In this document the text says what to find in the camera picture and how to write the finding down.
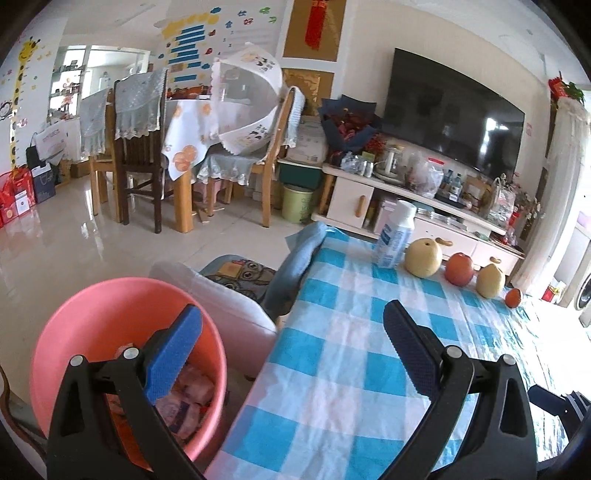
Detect small yellow pear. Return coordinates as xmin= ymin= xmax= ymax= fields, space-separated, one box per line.
xmin=476 ymin=263 xmax=505 ymax=299

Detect dining table with floral cloth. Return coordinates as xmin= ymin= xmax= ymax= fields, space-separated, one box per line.
xmin=161 ymin=98 xmax=270 ymax=234

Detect blue white checkered tablecloth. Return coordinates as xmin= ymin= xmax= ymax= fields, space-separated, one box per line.
xmin=204 ymin=227 xmax=574 ymax=480

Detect light wooden chair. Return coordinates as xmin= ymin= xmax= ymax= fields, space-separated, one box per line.
xmin=197 ymin=86 xmax=305 ymax=228

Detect pink storage box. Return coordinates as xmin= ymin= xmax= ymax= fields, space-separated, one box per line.
xmin=374 ymin=196 xmax=398 ymax=234

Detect clear plastic bag on cabinet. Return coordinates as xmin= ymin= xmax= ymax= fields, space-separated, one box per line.
xmin=406 ymin=156 xmax=444 ymax=199

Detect white washing machine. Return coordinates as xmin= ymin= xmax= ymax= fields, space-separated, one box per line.
xmin=575 ymin=274 xmax=591 ymax=328

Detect pink plastic trash bucket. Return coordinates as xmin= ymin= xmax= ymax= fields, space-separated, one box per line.
xmin=29 ymin=276 xmax=229 ymax=471

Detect white electric kettle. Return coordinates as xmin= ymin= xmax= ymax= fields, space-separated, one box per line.
xmin=374 ymin=145 xmax=405 ymax=182

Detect white blue plastic bag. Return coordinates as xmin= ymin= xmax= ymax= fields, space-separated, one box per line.
xmin=155 ymin=363 xmax=214 ymax=444

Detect white mesh food cover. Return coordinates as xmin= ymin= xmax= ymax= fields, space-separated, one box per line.
xmin=211 ymin=43 xmax=283 ymax=155

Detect small orange tangerine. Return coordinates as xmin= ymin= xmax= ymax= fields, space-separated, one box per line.
xmin=505 ymin=288 xmax=522 ymax=309

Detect red apple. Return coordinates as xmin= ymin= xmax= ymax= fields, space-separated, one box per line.
xmin=444 ymin=252 xmax=475 ymax=287

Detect black flat screen television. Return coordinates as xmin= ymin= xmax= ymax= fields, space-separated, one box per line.
xmin=382 ymin=49 xmax=525 ymax=179

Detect dark wooden dining chair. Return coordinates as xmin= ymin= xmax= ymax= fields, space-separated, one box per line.
xmin=113 ymin=68 xmax=167 ymax=234

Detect green waste bin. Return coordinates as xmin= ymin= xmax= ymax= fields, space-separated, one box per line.
xmin=281 ymin=184 xmax=314 ymax=224

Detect red chinese knot decoration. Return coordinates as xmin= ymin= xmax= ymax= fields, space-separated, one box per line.
xmin=304 ymin=0 xmax=329 ymax=50

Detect red gift boxes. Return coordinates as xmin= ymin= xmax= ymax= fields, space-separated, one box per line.
xmin=0 ymin=167 xmax=36 ymax=227

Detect white tv cabinet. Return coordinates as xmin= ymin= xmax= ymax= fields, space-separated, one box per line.
xmin=311 ymin=165 xmax=525 ymax=276

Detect giraffe height chart sticker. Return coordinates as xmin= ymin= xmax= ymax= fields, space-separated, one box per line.
xmin=8 ymin=37 xmax=42 ymax=169

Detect dark blue flower bouquet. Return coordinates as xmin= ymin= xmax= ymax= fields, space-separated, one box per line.
xmin=318 ymin=95 xmax=382 ymax=153

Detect white standing air conditioner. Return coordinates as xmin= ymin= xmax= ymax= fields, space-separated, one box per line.
xmin=511 ymin=97 xmax=590 ymax=298

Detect large yellow pear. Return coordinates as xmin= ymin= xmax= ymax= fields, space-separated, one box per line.
xmin=404 ymin=238 xmax=443 ymax=279

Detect white milk bottle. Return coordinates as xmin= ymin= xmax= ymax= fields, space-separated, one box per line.
xmin=373 ymin=200 xmax=417 ymax=269

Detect white stool cushion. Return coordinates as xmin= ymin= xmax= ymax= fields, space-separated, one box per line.
xmin=149 ymin=261 xmax=279 ymax=378

